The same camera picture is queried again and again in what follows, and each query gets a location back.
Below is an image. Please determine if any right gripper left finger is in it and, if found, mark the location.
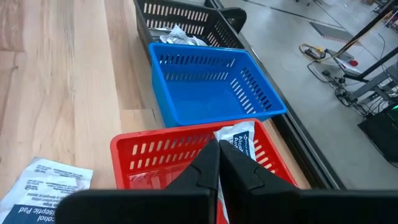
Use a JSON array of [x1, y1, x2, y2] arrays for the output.
[[55, 139, 221, 224]]

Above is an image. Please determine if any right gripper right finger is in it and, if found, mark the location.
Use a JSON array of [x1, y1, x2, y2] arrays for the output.
[[220, 139, 398, 224]]

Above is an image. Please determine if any blue-print alcohol pad packet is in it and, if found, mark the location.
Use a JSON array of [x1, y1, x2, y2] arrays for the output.
[[213, 120, 257, 224], [0, 157, 94, 224]]

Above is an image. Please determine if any black-print white packet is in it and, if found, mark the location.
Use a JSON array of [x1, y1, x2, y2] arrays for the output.
[[159, 24, 195, 45], [186, 34, 208, 47]]

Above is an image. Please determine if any red plastic basket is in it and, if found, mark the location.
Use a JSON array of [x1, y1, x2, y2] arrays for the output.
[[110, 118, 299, 224]]

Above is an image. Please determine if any blue plastic basket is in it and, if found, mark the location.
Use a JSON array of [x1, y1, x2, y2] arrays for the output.
[[147, 42, 287, 128]]

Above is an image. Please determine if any black floor box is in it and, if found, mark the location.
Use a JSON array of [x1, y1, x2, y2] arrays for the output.
[[357, 105, 398, 164]]

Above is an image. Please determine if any black plastic basket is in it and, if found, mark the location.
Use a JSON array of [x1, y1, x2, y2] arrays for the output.
[[133, 0, 246, 63]]

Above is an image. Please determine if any yellow floor cable bundle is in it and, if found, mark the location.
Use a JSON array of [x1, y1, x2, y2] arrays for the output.
[[298, 42, 326, 62]]

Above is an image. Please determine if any black neighbouring rig frame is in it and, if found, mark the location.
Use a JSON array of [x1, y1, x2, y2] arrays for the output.
[[340, 0, 398, 83]]

